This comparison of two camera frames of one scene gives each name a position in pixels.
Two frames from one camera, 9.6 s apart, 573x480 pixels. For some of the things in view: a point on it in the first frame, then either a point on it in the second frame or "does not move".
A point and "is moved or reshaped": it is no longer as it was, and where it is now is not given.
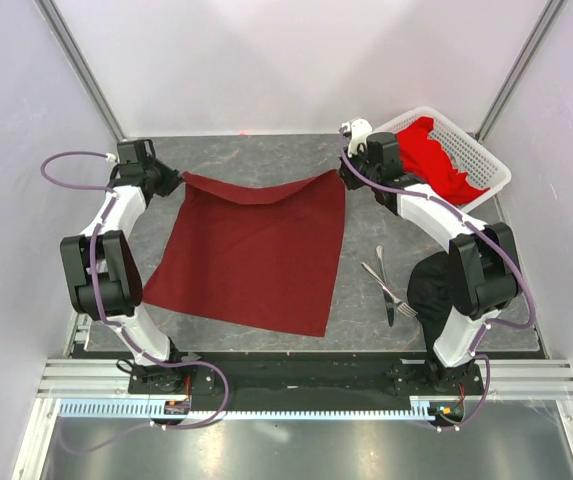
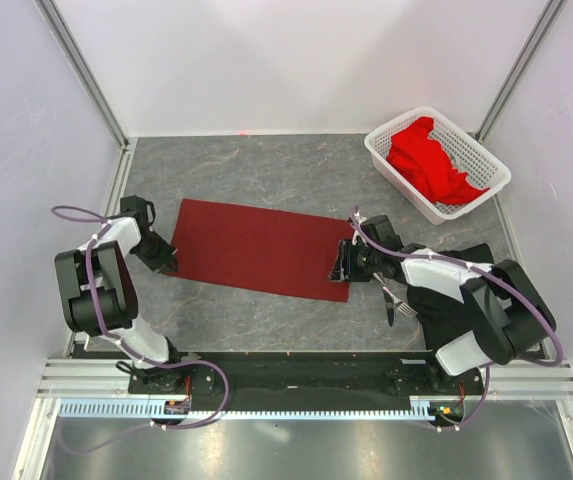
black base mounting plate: (307, 376) does not move
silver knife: (388, 298) does not move
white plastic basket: (473, 158) does not move
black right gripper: (350, 182) -> (343, 266)
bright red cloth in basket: (425, 160) does not move
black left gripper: (171, 178) -> (166, 258)
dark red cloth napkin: (260, 259) is moved or reshaped
